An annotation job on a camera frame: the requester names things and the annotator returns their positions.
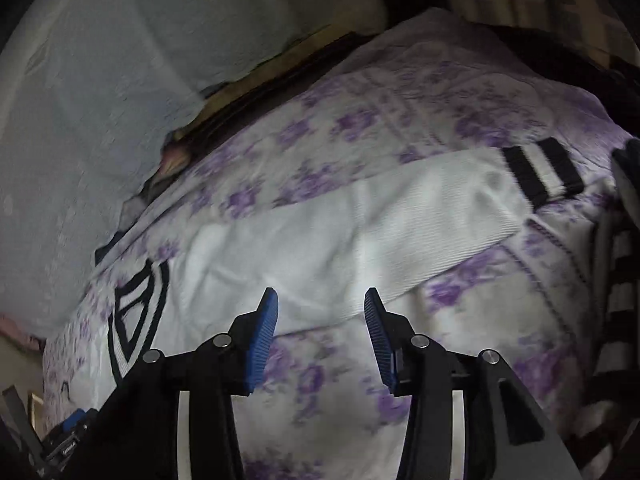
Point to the white lace cover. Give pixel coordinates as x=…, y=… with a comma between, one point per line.
x=89, y=91

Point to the black white striped garment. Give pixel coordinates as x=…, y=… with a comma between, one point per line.
x=605, y=438

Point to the checkered beige curtain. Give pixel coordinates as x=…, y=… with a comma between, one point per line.
x=591, y=26

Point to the purple floral bed sheet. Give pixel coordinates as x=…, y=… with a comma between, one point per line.
x=432, y=85

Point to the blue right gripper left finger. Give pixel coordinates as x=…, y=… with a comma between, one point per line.
x=262, y=326

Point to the folded blankets under lace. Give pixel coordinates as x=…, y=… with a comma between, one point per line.
x=229, y=107

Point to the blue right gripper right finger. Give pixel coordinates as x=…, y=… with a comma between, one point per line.
x=381, y=328

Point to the white knit v-neck sweater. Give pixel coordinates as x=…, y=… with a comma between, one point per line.
x=393, y=232

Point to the pink floral fabric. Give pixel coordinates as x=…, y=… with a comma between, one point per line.
x=19, y=337

